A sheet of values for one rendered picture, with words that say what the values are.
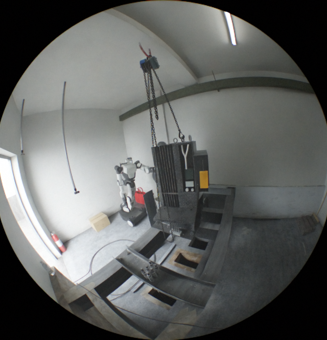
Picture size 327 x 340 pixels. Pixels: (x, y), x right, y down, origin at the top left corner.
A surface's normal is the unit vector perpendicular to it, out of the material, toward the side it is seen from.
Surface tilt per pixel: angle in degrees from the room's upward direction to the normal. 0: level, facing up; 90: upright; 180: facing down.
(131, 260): 0
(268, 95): 90
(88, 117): 90
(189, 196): 90
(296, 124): 90
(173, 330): 0
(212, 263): 0
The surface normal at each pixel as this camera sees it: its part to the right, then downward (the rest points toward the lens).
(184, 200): -0.33, 0.26
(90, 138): 0.82, 0.01
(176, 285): -0.15, -0.96
